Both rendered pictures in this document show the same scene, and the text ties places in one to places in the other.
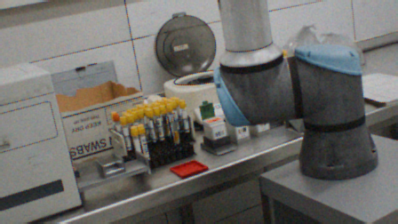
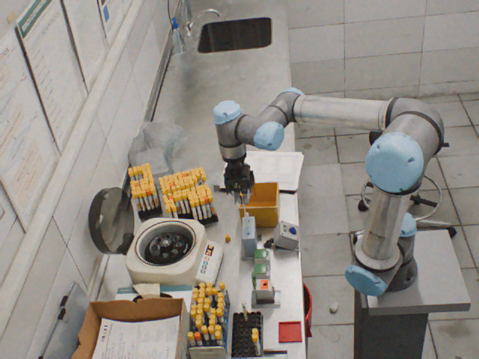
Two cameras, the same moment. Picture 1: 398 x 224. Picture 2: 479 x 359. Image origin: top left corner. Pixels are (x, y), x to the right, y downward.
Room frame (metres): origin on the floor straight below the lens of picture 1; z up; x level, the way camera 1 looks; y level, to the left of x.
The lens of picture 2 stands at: (0.62, 0.86, 2.27)
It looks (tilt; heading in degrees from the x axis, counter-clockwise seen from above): 40 degrees down; 304
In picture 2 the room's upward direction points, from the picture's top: 9 degrees counter-clockwise
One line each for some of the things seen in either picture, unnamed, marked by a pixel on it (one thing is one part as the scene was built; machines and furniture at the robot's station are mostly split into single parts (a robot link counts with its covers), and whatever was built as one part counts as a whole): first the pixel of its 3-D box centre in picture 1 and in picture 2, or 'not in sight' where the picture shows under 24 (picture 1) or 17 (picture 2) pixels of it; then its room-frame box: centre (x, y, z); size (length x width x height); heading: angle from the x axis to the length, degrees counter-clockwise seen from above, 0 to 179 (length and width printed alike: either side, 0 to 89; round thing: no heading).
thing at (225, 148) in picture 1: (217, 142); (266, 296); (1.20, -0.04, 0.89); 0.09 x 0.05 x 0.04; 24
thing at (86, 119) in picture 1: (93, 118); (135, 349); (1.44, 0.30, 0.95); 0.29 x 0.25 x 0.15; 25
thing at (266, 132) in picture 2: not in sight; (263, 129); (1.22, -0.18, 1.42); 0.11 x 0.11 x 0.08; 82
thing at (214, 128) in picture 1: (215, 132); (264, 291); (1.20, -0.04, 0.92); 0.05 x 0.04 x 0.06; 24
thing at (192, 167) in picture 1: (188, 169); (290, 331); (1.09, 0.04, 0.88); 0.07 x 0.07 x 0.01; 25
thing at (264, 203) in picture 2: not in sight; (260, 205); (1.38, -0.37, 0.92); 0.13 x 0.13 x 0.10; 22
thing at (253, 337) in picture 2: (155, 140); (245, 329); (1.19, 0.11, 0.93); 0.17 x 0.09 x 0.11; 116
